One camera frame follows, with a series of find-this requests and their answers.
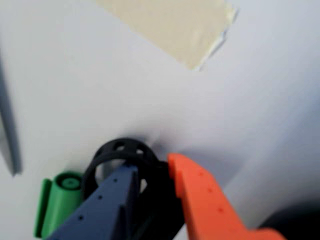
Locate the black fabric bag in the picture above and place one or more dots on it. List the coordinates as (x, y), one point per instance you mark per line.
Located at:
(300, 225)

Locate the long beige masking tape strip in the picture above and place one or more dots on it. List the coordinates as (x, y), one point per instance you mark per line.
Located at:
(175, 30)

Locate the black marker with green cap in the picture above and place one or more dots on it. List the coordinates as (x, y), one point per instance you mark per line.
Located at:
(60, 205)

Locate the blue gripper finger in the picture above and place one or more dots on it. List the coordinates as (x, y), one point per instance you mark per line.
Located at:
(100, 212)

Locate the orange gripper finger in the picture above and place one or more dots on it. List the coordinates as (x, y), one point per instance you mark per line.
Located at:
(207, 212)

